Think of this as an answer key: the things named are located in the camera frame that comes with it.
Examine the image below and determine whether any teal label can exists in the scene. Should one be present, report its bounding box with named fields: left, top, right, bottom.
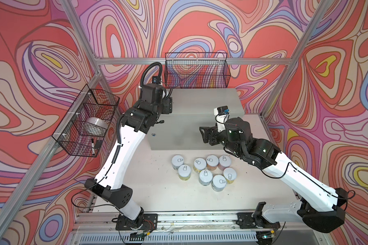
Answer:
left=171, top=155, right=184, bottom=170

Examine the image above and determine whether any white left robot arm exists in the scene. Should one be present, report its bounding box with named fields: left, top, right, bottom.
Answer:
left=84, top=97, right=173, bottom=227

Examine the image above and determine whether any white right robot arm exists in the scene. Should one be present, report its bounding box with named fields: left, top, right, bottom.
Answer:
left=199, top=116, right=348, bottom=233

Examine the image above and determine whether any grey metal cabinet box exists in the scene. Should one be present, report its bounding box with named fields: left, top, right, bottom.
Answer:
left=145, top=88, right=244, bottom=150

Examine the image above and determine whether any pink can right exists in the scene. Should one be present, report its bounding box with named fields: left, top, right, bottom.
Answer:
left=218, top=155, right=232, bottom=170

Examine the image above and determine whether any orange label can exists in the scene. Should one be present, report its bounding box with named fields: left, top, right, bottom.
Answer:
left=206, top=155, right=219, bottom=171

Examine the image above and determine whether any yellow can right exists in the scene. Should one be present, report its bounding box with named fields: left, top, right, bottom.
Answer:
left=223, top=167, right=237, bottom=184

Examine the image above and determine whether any yellow green label can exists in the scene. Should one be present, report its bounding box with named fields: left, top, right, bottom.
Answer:
left=193, top=158, right=207, bottom=173

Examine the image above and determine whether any light blue can front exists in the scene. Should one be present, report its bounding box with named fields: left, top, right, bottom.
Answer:
left=212, top=175, right=227, bottom=192

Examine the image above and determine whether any blue label can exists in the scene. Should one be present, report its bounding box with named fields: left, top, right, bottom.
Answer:
left=199, top=169, right=213, bottom=186

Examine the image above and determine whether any white tape roll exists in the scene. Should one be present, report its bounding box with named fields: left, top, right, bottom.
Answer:
left=84, top=117, right=108, bottom=137

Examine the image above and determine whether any black marker pen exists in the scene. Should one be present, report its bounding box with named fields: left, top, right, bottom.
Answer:
left=91, top=138, right=95, bottom=156

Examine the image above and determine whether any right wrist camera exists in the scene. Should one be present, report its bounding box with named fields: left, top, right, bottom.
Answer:
left=214, top=106, right=229, bottom=116

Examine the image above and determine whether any black wire basket back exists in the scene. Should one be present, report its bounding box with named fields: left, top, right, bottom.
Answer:
left=165, top=51, right=231, bottom=89

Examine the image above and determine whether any black wire basket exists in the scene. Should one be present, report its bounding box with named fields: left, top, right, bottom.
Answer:
left=52, top=85, right=120, bottom=157
left=165, top=51, right=231, bottom=89

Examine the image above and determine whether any black wire basket left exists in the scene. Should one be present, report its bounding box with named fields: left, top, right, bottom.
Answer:
left=52, top=85, right=120, bottom=157

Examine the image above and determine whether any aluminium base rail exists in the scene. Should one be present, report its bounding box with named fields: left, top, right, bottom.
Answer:
left=66, top=211, right=331, bottom=245

